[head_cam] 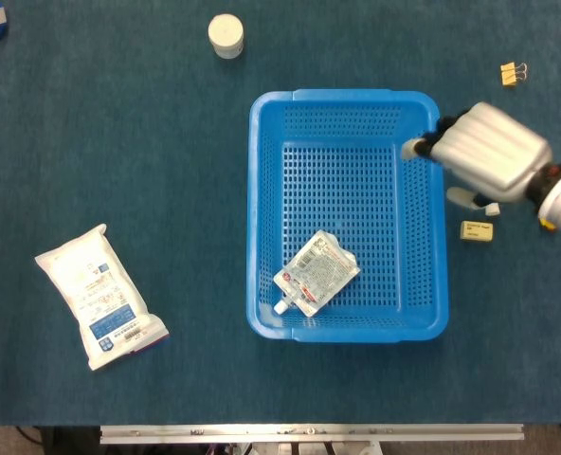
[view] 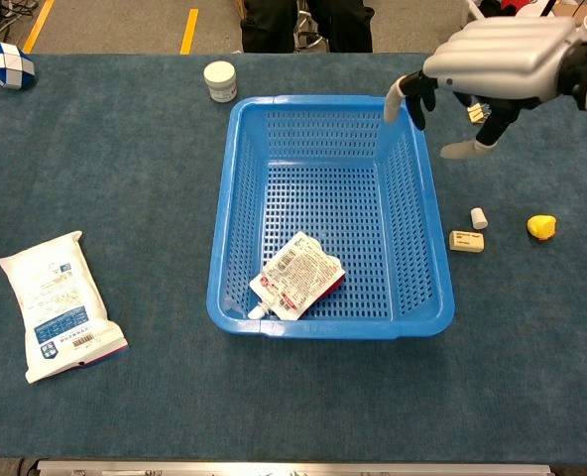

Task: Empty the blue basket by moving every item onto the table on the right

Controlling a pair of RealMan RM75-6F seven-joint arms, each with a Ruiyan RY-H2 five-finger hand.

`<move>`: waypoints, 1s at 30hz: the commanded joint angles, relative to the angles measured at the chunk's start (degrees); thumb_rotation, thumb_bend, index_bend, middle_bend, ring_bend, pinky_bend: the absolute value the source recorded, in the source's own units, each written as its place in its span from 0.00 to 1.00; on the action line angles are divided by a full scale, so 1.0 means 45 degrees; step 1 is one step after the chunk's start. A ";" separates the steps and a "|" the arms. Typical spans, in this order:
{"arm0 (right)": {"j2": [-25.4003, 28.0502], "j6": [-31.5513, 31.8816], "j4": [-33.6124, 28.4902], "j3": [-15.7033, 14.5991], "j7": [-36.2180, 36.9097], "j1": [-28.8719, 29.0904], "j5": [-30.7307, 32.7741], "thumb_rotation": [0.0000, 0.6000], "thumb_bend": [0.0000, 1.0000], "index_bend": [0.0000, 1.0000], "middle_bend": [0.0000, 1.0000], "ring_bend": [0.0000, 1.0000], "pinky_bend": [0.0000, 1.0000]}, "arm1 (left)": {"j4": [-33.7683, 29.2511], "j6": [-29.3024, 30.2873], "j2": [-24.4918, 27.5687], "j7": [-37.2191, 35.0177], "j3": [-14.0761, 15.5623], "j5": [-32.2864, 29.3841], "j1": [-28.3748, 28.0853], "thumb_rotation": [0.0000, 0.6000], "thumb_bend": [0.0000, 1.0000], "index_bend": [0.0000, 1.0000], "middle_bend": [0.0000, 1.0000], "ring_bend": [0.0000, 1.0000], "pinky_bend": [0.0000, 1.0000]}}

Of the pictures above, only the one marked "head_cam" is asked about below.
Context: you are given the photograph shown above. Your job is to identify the aluminium frame rail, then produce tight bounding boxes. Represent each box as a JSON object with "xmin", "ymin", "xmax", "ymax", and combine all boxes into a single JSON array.
[{"xmin": 99, "ymin": 423, "xmax": 526, "ymax": 446}]

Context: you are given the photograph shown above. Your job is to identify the white spouted drink pouch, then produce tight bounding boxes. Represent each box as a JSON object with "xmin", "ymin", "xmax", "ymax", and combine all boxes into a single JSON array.
[{"xmin": 272, "ymin": 229, "xmax": 361, "ymax": 319}]

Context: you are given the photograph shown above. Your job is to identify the yellow binder clip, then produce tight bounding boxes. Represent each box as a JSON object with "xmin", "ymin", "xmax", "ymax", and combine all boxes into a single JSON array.
[{"xmin": 499, "ymin": 62, "xmax": 530, "ymax": 88}]

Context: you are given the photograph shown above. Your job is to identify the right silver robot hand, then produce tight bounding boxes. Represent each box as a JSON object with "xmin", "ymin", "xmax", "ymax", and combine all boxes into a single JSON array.
[{"xmin": 400, "ymin": 101, "xmax": 553, "ymax": 212}]

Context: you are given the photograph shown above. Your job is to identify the white blue snack bag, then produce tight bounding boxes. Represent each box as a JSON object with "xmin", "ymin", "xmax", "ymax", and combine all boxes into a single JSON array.
[{"xmin": 34, "ymin": 223, "xmax": 171, "ymax": 373}]

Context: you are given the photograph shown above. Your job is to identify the cream yellow eraser block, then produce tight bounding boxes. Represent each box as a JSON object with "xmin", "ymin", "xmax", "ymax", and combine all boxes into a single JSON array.
[{"xmin": 460, "ymin": 220, "xmax": 496, "ymax": 245}]

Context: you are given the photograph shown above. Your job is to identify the teal felt table cloth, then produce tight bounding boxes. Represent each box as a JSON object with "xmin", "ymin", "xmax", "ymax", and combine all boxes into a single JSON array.
[{"xmin": 0, "ymin": 0, "xmax": 561, "ymax": 427}]

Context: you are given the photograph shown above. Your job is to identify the white lidded jar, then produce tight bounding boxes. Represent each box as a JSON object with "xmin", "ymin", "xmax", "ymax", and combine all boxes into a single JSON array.
[{"xmin": 208, "ymin": 13, "xmax": 245, "ymax": 60}]

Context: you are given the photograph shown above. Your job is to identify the blue perforated plastic basket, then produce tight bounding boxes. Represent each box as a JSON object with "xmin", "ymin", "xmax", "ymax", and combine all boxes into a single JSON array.
[{"xmin": 247, "ymin": 88, "xmax": 451, "ymax": 344}]

